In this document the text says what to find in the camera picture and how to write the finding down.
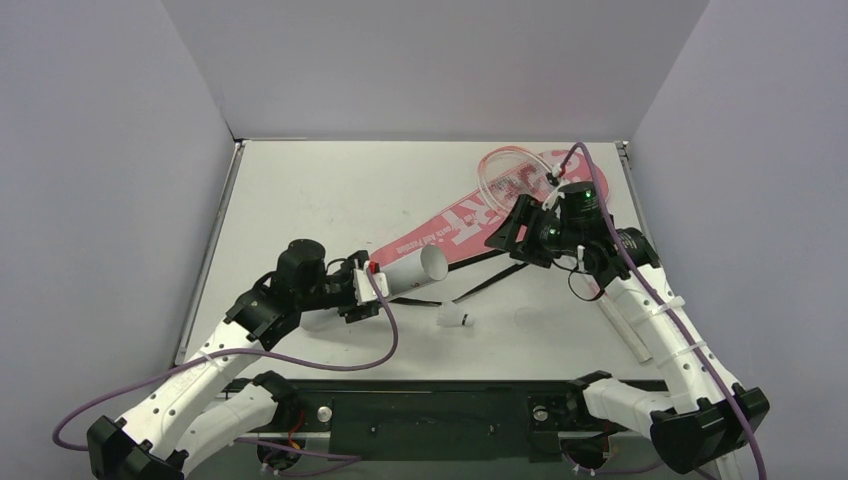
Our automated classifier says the white plastic shuttlecock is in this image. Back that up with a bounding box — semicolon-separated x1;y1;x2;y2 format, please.
436;302;475;328

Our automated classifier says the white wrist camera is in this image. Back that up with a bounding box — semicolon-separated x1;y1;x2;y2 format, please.
353;261;390;306
541;190;564;211

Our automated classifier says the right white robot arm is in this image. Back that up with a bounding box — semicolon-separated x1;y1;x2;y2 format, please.
485;182;770;474

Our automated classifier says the aluminium frame rail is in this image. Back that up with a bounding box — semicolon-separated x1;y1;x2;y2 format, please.
257;427;642;440

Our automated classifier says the clear tube lid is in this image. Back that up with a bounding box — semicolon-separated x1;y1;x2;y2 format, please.
513;307;544;332

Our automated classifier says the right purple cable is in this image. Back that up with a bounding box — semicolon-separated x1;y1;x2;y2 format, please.
549;141;770;480

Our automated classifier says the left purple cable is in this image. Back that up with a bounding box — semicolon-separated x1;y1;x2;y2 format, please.
51;268;400;478

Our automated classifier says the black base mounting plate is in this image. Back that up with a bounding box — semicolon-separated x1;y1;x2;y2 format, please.
218;378;670;465

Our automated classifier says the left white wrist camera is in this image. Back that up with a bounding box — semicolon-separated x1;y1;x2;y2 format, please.
353;261;390;306

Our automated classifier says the pink racket cover bag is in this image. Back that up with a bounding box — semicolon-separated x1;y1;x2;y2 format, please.
371;146;591;265

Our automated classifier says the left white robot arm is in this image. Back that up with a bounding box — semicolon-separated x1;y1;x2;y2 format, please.
86;239;390;479

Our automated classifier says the black bag shoulder strap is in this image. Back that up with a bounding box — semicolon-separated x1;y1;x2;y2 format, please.
390;248;531;307

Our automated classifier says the purple cable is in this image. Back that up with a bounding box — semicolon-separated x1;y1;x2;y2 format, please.
549;141;770;480
51;268;400;478

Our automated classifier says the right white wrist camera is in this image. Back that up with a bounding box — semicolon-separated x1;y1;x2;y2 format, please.
541;190;564;211

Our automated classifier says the pink badminton racket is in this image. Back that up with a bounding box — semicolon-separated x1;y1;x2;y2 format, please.
478;146;651;363

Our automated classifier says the white shuttlecock tube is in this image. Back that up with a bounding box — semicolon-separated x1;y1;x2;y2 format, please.
301;243;450;333

